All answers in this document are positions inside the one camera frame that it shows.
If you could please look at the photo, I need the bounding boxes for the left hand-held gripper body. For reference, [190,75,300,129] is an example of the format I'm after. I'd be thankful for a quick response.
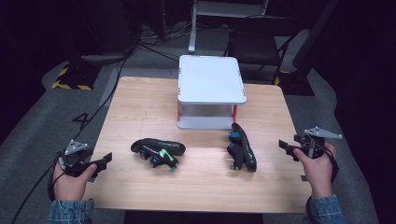
[59,139,95,179]

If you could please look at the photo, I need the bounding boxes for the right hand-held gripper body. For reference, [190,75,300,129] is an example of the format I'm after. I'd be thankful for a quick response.
[293,125,344,161]

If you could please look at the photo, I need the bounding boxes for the person's left hand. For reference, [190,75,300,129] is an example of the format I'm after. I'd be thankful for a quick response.
[51,162,98,202]

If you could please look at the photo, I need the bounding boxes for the person's right hand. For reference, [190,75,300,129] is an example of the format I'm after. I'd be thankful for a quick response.
[292,141,337,199]

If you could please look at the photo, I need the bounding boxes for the black sandal green buckles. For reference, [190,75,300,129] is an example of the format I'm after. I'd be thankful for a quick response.
[130,137,187,173]

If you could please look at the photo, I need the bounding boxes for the black slanted stand with base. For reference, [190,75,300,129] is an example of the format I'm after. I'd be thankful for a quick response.
[277,0,341,97]

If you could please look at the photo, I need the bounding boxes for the black stand base hazard tape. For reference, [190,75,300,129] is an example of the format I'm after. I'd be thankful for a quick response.
[50,63,103,91]

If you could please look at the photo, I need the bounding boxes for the white two-tier shelf rack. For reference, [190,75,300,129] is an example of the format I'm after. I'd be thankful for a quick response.
[176,54,248,131]

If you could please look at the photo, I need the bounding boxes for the black folding chair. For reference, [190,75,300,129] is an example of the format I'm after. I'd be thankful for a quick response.
[223,14,302,86]

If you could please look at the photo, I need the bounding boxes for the white metal stand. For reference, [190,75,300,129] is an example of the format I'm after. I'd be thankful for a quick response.
[188,0,270,54]

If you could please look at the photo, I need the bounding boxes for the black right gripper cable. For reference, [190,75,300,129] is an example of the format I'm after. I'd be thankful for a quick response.
[320,143,341,185]

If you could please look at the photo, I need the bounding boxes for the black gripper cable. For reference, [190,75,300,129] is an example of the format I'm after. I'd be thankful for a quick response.
[320,143,341,185]
[10,150,64,224]

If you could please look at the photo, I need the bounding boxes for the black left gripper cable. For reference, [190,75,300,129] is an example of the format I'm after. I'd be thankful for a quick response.
[10,150,64,224]

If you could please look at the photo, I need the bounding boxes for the black sandal blue strap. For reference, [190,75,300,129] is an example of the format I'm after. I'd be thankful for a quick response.
[226,121,258,174]

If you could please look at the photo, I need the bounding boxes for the black floor cables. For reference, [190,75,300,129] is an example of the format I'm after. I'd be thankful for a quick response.
[72,18,200,141]

